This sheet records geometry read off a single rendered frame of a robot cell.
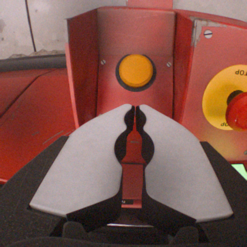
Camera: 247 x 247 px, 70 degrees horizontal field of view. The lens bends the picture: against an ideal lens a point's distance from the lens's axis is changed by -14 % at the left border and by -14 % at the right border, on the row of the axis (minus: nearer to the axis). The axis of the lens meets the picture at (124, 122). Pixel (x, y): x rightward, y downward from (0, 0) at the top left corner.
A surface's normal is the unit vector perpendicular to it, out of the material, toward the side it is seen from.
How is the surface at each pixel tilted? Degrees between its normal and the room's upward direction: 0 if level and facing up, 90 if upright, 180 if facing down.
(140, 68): 35
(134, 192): 90
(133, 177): 90
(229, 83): 0
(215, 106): 0
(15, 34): 0
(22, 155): 90
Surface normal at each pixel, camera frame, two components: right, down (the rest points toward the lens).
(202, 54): -0.06, 0.58
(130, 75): -0.04, 0.01
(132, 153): 0.00, -0.81
